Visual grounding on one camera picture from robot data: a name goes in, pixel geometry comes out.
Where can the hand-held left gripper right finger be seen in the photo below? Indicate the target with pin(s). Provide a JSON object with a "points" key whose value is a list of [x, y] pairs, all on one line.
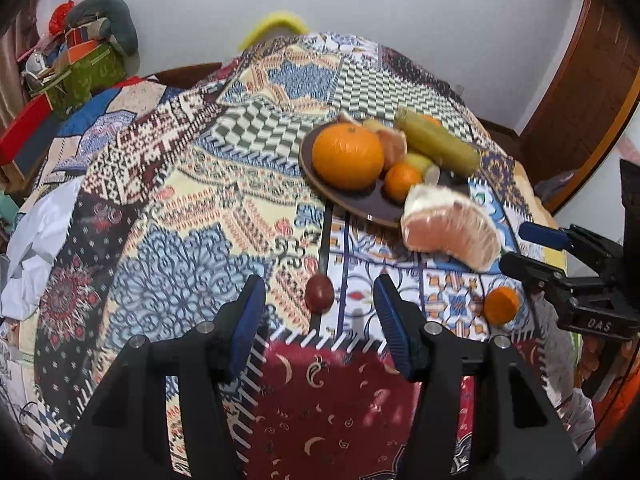
{"points": [[392, 320]]}

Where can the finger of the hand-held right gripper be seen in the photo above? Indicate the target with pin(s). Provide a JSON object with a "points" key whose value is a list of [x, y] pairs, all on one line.
{"points": [[545, 236], [530, 267]]}

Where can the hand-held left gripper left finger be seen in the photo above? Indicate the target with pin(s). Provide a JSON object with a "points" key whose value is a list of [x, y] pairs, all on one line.
{"points": [[247, 320]]}

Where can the small mandarin orange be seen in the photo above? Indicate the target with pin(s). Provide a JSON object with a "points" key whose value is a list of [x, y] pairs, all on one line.
{"points": [[501, 305], [402, 180]]}

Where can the peeled pomelo segment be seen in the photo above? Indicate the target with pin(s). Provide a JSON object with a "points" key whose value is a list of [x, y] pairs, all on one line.
{"points": [[395, 147], [450, 232]]}

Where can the dark purple plate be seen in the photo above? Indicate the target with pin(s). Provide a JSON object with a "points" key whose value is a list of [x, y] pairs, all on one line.
{"points": [[350, 200]]}

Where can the yellow sugarcane piece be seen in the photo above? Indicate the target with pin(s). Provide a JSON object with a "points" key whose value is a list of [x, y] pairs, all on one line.
{"points": [[422, 166], [440, 145]]}

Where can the dark red jujube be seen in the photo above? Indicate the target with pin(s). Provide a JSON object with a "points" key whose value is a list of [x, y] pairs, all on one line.
{"points": [[319, 292]]}

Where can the patchwork patterned tablecloth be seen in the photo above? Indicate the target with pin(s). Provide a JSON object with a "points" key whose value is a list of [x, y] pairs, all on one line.
{"points": [[200, 240]]}

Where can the orange cloth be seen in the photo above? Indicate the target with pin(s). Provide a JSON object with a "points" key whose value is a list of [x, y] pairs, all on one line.
{"points": [[620, 410]]}

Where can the brown wooden door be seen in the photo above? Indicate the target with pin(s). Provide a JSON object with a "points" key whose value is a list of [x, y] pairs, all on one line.
{"points": [[575, 95]]}

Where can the white crumpled cloth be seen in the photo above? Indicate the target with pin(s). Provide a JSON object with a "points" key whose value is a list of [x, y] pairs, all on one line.
{"points": [[35, 245]]}

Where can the blue patchwork quilt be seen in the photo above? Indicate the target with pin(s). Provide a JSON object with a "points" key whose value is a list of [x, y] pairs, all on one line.
{"points": [[100, 115]]}

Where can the teal cloth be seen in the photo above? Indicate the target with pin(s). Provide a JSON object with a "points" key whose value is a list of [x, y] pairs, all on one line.
{"points": [[10, 207]]}

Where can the green storage bag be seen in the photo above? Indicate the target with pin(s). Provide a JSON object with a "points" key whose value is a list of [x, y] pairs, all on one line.
{"points": [[90, 80]]}

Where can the red box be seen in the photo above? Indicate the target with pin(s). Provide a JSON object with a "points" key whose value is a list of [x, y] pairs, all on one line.
{"points": [[25, 127]]}

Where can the yellow curved foam object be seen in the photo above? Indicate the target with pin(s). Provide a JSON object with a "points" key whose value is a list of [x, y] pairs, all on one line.
{"points": [[275, 25]]}

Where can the orange cardboard box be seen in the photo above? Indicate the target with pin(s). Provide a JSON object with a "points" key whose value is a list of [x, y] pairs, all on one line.
{"points": [[85, 51]]}

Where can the grey curved pillow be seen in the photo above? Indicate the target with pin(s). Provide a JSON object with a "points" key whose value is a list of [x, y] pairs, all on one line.
{"points": [[115, 20]]}

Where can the red plastic bag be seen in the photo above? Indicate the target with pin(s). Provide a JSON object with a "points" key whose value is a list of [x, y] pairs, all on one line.
{"points": [[61, 16]]}

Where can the wooden bed frame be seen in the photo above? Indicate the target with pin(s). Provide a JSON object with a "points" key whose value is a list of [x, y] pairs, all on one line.
{"points": [[190, 74]]}

